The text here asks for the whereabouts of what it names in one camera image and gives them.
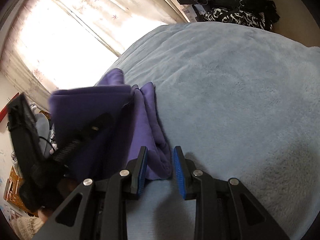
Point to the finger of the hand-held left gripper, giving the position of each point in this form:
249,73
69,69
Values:
85,136

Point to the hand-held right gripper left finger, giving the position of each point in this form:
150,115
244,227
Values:
142,175

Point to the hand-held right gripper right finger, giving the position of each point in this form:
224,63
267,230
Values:
178,172

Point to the purple zip hoodie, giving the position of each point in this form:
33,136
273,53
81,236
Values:
140,120

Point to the person's left forearm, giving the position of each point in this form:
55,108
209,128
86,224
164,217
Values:
30,226

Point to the brown wooden furniture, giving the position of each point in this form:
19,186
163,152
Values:
15,187

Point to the floral sheer curtain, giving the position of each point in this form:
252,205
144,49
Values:
15,62
112,0

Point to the blue-grey plush bed blanket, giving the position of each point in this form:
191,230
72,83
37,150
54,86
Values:
237,92

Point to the wooden shelf unit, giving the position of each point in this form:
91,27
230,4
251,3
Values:
181,10

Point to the white cardboard box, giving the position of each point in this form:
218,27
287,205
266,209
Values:
190,11

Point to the black and white patterned garment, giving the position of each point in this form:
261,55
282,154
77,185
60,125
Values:
232,17

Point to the black hanging garment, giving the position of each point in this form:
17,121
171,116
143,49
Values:
271,15

